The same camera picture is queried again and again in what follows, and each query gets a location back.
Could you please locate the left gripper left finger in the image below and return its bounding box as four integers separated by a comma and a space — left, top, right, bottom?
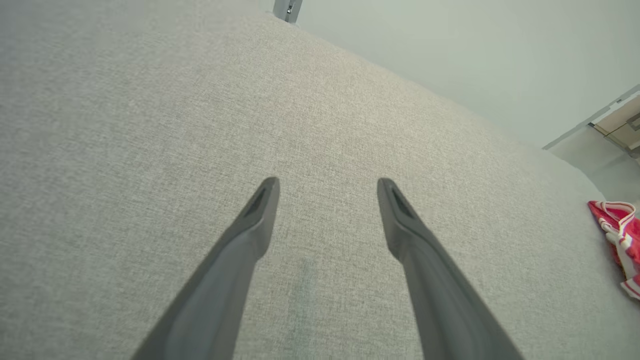
130, 176, 281, 360

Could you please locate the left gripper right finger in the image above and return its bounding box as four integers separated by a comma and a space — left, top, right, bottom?
376, 177, 526, 360

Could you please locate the red white Bulls jersey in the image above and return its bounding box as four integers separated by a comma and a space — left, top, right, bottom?
587, 200, 640, 301

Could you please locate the grey fabric sofa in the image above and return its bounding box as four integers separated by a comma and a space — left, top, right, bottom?
0, 0, 640, 360

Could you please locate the beige wooden cabinet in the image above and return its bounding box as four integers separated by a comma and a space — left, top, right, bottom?
589, 94, 640, 160

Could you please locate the grey metal post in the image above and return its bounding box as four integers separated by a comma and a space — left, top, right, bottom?
272, 0, 304, 24

